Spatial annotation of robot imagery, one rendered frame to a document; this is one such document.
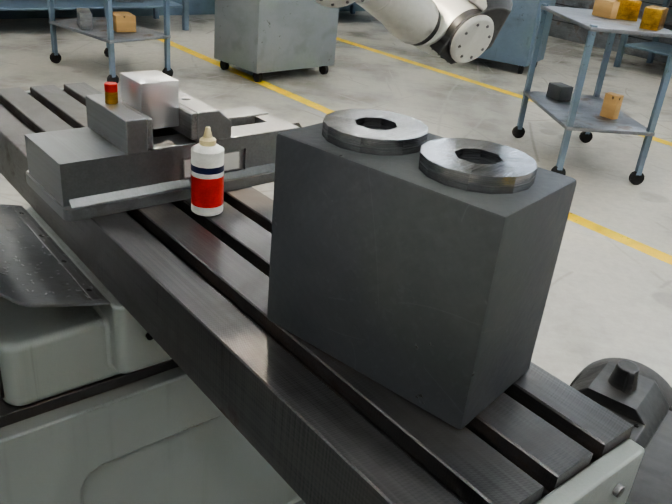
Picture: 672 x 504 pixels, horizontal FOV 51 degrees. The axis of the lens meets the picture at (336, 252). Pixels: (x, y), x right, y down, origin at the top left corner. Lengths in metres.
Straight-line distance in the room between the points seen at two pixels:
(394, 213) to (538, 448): 0.21
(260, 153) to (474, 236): 0.55
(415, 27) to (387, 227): 0.55
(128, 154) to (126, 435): 0.37
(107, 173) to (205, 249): 0.17
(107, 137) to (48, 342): 0.26
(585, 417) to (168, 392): 0.56
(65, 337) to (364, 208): 0.45
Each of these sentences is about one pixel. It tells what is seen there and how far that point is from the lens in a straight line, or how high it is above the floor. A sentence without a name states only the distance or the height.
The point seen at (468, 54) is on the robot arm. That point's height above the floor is 1.11.
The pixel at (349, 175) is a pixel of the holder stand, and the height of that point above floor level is 1.11.
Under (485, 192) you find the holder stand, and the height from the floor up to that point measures 1.12.
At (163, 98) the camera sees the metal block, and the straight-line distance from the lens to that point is 0.94.
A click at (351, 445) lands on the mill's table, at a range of 0.55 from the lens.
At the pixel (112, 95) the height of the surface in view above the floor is 1.05.
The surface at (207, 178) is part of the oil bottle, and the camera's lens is 0.87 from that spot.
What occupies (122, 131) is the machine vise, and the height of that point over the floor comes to 1.03.
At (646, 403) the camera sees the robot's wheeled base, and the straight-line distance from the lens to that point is 1.30.
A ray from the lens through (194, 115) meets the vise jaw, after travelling 0.93.
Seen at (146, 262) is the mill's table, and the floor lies 0.93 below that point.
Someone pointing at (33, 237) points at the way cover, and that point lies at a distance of 1.02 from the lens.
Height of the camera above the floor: 1.30
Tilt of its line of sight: 27 degrees down
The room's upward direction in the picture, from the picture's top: 6 degrees clockwise
